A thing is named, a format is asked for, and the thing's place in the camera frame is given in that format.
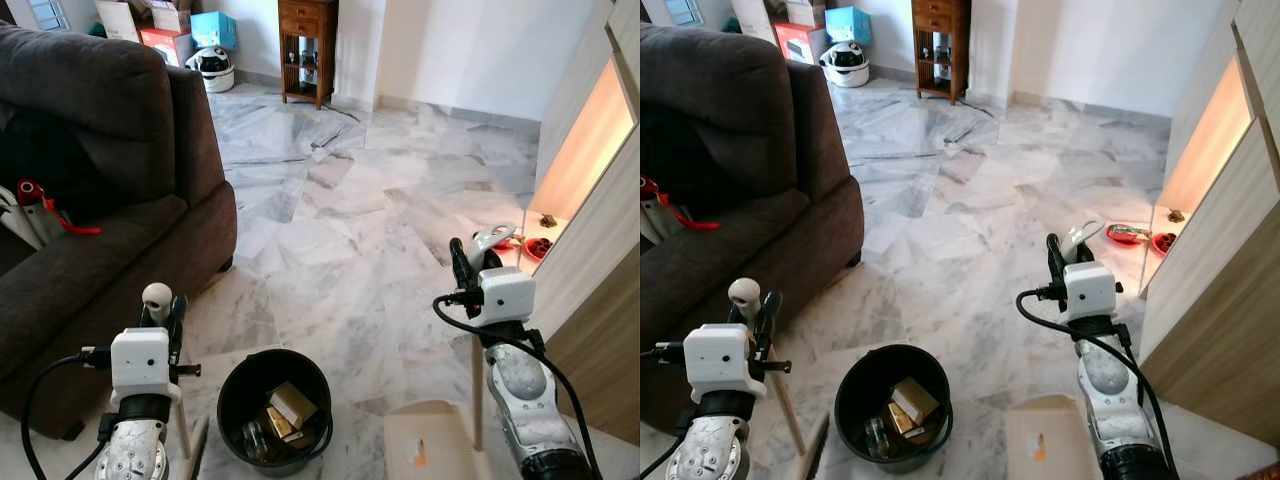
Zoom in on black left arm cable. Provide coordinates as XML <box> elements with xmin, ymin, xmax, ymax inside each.
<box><xmin>640</xmin><ymin>342</ymin><xmax>693</xmax><ymax>480</ymax></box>
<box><xmin>20</xmin><ymin>345</ymin><xmax>116</xmax><ymax>480</ymax></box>

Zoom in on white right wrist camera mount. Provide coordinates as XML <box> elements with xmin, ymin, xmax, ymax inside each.
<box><xmin>1060</xmin><ymin>260</ymin><xmax>1119</xmax><ymax>321</ymax></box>
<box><xmin>470</xmin><ymin>262</ymin><xmax>536</xmax><ymax>326</ymax></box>

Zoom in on wooden broom purple bristles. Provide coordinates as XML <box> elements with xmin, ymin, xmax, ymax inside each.
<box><xmin>727</xmin><ymin>278</ymin><xmax>831</xmax><ymax>480</ymax></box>
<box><xmin>141</xmin><ymin>283</ymin><xmax>211</xmax><ymax>480</ymax></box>

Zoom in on beige long-handled dustpan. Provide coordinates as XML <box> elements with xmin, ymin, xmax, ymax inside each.
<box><xmin>383</xmin><ymin>225</ymin><xmax>517</xmax><ymax>480</ymax></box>
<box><xmin>1003</xmin><ymin>220</ymin><xmax>1106</xmax><ymax>480</ymax></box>

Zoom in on tan cardboard box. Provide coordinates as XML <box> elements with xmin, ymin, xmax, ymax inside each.
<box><xmin>268</xmin><ymin>381</ymin><xmax>319</xmax><ymax>429</ymax></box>
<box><xmin>890</xmin><ymin>377</ymin><xmax>941</xmax><ymax>426</ymax></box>

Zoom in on brown cardboard carton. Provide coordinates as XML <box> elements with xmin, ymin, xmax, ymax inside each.
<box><xmin>95</xmin><ymin>0</ymin><xmax>146</xmax><ymax>43</ymax></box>
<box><xmin>730</xmin><ymin>0</ymin><xmax>781</xmax><ymax>41</ymax></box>
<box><xmin>785</xmin><ymin>0</ymin><xmax>829</xmax><ymax>28</ymax></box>
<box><xmin>150</xmin><ymin>0</ymin><xmax>193</xmax><ymax>33</ymax></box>

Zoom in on light wooden cabinet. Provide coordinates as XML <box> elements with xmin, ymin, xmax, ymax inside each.
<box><xmin>520</xmin><ymin>0</ymin><xmax>641</xmax><ymax>446</ymax></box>
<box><xmin>1138</xmin><ymin>0</ymin><xmax>1280</xmax><ymax>451</ymax></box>

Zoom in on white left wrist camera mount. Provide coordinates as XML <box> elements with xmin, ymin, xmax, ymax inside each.
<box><xmin>685</xmin><ymin>322</ymin><xmax>766</xmax><ymax>398</ymax></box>
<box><xmin>108</xmin><ymin>327</ymin><xmax>183</xmax><ymax>401</ymax></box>

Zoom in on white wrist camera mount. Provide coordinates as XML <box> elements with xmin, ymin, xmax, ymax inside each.
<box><xmin>1060</xmin><ymin>260</ymin><xmax>1119</xmax><ymax>321</ymax></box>
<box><xmin>108</xmin><ymin>327</ymin><xmax>183</xmax><ymax>401</ymax></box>
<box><xmin>685</xmin><ymin>322</ymin><xmax>766</xmax><ymax>398</ymax></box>
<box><xmin>470</xmin><ymin>262</ymin><xmax>536</xmax><ymax>326</ymax></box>

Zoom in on red white box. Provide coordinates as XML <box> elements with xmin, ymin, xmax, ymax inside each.
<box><xmin>773</xmin><ymin>20</ymin><xmax>831</xmax><ymax>66</ymax></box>
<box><xmin>138</xmin><ymin>25</ymin><xmax>196</xmax><ymax>69</ymax></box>

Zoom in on dark wooden side cabinet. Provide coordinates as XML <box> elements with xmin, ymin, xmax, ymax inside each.
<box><xmin>912</xmin><ymin>0</ymin><xmax>971</xmax><ymax>104</ymax></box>
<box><xmin>278</xmin><ymin>0</ymin><xmax>339</xmax><ymax>109</ymax></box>

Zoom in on clear glass jar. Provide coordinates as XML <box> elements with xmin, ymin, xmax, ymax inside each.
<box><xmin>862</xmin><ymin>415</ymin><xmax>891</xmax><ymax>459</ymax></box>
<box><xmin>240</xmin><ymin>420</ymin><xmax>271</xmax><ymax>463</ymax></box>

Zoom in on red white bag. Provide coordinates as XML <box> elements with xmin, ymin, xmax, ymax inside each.
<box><xmin>640</xmin><ymin>178</ymin><xmax>721</xmax><ymax>246</ymax></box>
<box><xmin>0</xmin><ymin>180</ymin><xmax>101</xmax><ymax>251</ymax></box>

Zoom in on dark brown sofa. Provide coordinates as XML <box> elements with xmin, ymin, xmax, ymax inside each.
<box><xmin>0</xmin><ymin>22</ymin><xmax>239</xmax><ymax>441</ymax></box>
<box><xmin>640</xmin><ymin>22</ymin><xmax>866</xmax><ymax>431</ymax></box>

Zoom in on white black helmet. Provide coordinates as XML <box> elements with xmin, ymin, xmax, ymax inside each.
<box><xmin>187</xmin><ymin>45</ymin><xmax>236</xmax><ymax>93</ymax></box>
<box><xmin>820</xmin><ymin>40</ymin><xmax>871</xmax><ymax>88</ymax></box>

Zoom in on black plastic bucket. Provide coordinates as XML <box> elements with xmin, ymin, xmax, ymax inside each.
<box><xmin>835</xmin><ymin>343</ymin><xmax>953</xmax><ymax>473</ymax></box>
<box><xmin>216</xmin><ymin>348</ymin><xmax>334</xmax><ymax>478</ymax></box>

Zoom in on light blue box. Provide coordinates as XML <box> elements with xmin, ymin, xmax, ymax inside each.
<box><xmin>190</xmin><ymin>12</ymin><xmax>239</xmax><ymax>51</ymax></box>
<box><xmin>825</xmin><ymin>7</ymin><xmax>873</xmax><ymax>46</ymax></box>

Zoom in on louvred glass window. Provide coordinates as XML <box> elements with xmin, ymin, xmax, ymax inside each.
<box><xmin>662</xmin><ymin>0</ymin><xmax>706</xmax><ymax>28</ymax></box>
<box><xmin>28</xmin><ymin>0</ymin><xmax>71</xmax><ymax>31</ymax></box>

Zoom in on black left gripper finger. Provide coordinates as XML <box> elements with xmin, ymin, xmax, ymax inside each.
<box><xmin>752</xmin><ymin>290</ymin><xmax>784</xmax><ymax>346</ymax></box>
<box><xmin>163</xmin><ymin>294</ymin><xmax>190</xmax><ymax>346</ymax></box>

